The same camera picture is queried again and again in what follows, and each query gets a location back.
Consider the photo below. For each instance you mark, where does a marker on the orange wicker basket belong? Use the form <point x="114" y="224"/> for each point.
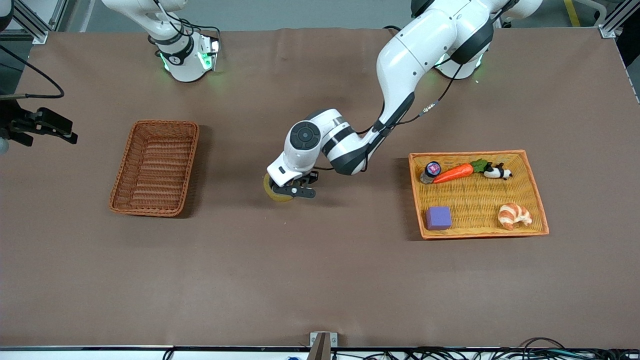
<point x="475" y="200"/>

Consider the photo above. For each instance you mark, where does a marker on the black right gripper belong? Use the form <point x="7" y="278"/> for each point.
<point x="14" y="123"/>

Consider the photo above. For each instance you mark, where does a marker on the metal table edge bracket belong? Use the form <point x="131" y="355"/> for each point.
<point x="322" y="345"/>

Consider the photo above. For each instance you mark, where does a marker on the purple block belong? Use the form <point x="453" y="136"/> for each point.
<point x="438" y="218"/>

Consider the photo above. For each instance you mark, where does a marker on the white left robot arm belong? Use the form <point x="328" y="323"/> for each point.
<point x="425" y="50"/>

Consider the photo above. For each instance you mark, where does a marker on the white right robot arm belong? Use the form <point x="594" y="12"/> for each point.
<point x="182" y="60"/>

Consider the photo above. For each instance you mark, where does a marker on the aluminium frame profile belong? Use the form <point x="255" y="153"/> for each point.
<point x="35" y="25"/>
<point x="612" y="25"/>

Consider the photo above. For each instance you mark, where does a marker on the brown table cover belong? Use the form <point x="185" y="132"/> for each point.
<point x="320" y="260"/>

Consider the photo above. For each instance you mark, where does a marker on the orange toy carrot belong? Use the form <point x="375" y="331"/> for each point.
<point x="452" y="173"/>

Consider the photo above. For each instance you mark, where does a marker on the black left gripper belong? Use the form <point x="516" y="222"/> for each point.
<point x="311" y="177"/>

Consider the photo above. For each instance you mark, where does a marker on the brown wicker basket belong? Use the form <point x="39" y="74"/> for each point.
<point x="155" y="170"/>

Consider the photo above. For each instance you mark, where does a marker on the toy croissant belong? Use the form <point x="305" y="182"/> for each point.
<point x="512" y="215"/>

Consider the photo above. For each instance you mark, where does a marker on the small bottle purple cap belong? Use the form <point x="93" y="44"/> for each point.
<point x="431" y="170"/>

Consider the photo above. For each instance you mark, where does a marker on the black white panda toy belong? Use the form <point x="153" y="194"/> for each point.
<point x="496" y="172"/>

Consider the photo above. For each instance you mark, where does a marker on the clear yellowish tape roll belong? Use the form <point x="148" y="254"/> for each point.
<point x="268" y="188"/>

